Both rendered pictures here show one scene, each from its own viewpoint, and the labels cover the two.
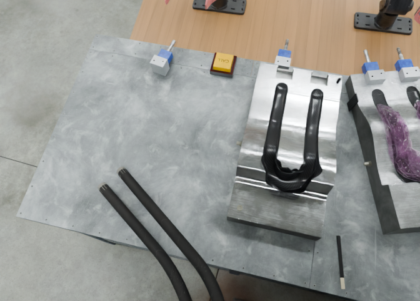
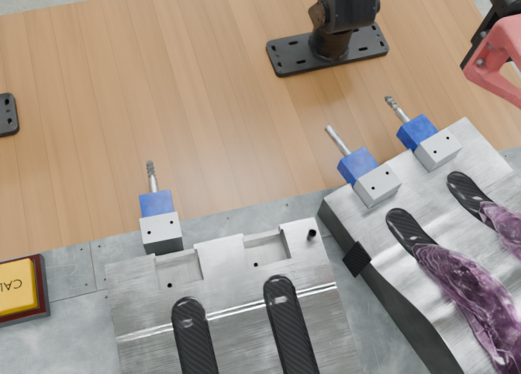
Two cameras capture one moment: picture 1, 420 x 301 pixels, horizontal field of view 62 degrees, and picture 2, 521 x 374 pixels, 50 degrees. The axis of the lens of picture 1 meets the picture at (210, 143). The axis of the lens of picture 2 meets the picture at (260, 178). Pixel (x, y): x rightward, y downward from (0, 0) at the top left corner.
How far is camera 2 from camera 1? 0.55 m
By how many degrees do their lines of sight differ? 18
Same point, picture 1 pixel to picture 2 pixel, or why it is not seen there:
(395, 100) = (439, 219)
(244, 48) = (52, 219)
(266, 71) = (130, 284)
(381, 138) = (467, 343)
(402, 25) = (364, 39)
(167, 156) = not seen: outside the picture
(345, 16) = (250, 57)
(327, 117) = (327, 342)
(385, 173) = not seen: outside the picture
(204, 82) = not seen: outside the picture
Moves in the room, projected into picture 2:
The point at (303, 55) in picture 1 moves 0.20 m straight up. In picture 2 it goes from (200, 182) to (196, 105)
